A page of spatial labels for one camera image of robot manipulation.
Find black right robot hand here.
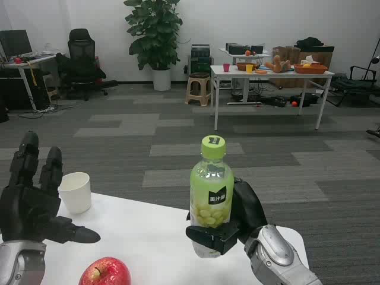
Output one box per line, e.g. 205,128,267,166
186,177,268,256

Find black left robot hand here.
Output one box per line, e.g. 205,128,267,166
0,130,102,245

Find green grape juice bottle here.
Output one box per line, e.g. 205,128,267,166
189,135,235,258

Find white paper cup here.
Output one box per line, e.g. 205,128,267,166
57,172,92,214

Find red apple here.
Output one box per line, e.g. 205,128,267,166
78,256,132,285

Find black bag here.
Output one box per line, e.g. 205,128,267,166
289,92,321,106

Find beige plastic stool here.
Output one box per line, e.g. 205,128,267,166
185,72,212,107

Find white folding table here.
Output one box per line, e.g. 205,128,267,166
210,64,335,131

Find brown woven basket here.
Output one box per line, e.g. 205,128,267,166
236,62,258,72

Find white office desk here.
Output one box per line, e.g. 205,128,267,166
0,53,60,111

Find brown plush toy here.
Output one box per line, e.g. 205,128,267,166
265,55,292,73

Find orange flat basket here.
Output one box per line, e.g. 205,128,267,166
293,63,328,75

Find white plant pot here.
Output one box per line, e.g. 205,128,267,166
152,68,172,91

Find white standing table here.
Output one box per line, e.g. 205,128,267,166
218,47,271,105

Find black office chair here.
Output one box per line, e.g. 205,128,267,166
56,28,119,101

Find green black crate stack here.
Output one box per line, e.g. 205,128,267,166
189,44,211,74

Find black equipment boxes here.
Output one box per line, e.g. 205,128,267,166
225,43,265,55

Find white tissue box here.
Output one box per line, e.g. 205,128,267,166
300,55,321,66

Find black folding recliner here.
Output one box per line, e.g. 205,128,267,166
326,65,380,107

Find black computer monitor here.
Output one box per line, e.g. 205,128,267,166
0,29,33,59

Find brown cardboard box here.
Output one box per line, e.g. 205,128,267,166
272,46,335,88

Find black cloth bundle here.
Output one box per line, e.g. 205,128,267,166
296,36,324,49

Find black floor lamp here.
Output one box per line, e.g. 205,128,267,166
367,38,380,81

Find large green leafy plant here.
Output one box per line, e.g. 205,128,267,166
123,0,183,71

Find white power strip cable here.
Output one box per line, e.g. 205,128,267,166
19,103,58,119

